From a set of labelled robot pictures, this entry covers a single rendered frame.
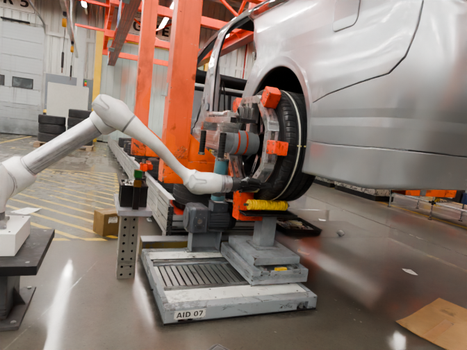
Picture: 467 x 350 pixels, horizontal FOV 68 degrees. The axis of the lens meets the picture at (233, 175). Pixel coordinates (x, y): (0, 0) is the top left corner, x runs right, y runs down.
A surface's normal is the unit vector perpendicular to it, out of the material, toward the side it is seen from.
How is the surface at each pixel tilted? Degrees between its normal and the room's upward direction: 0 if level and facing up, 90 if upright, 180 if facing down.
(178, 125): 90
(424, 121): 101
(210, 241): 90
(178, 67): 90
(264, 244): 90
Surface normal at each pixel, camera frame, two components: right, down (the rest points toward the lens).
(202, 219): 0.37, 0.15
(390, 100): -0.82, -0.01
